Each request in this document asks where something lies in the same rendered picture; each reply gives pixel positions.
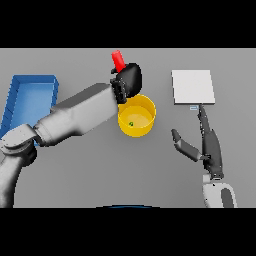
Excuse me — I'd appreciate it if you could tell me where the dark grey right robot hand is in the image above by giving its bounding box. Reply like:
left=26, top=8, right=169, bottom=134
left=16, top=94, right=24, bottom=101
left=170, top=104, right=225, bottom=181

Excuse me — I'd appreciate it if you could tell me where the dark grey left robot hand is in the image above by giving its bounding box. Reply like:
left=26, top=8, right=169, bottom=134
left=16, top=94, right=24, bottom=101
left=110, top=62, right=143, bottom=105

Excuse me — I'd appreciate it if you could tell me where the red beaker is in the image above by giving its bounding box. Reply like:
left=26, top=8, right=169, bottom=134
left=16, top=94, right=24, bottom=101
left=111, top=50, right=127, bottom=73

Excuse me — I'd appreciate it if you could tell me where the yellow bowl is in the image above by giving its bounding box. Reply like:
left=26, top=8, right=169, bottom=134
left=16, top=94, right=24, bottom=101
left=117, top=93, right=157, bottom=138

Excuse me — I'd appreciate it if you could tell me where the pale square measuring scale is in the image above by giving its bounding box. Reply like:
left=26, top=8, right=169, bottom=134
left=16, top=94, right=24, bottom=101
left=171, top=69, right=216, bottom=111

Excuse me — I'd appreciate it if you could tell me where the blue tray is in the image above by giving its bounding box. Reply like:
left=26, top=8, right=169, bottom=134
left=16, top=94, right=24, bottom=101
left=0, top=74, right=60, bottom=148

